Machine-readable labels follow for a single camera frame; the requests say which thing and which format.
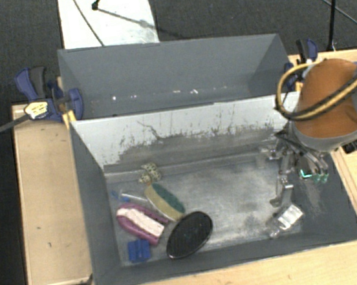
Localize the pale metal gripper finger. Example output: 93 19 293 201
265 202 307 240
266 183 297 209

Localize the grey metal bin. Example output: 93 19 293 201
56 12 357 285

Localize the black round disc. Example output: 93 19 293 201
161 209 218 261

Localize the yellow and green sponge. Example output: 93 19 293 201
142 178 188 226

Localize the cream spotted cloth toy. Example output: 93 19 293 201
136 160 165 187

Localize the clear tube with blue tip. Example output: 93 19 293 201
111 186 148 207

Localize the blue ribbed block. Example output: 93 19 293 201
126 238 153 264

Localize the pale wood board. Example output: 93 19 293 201
3 97 95 285

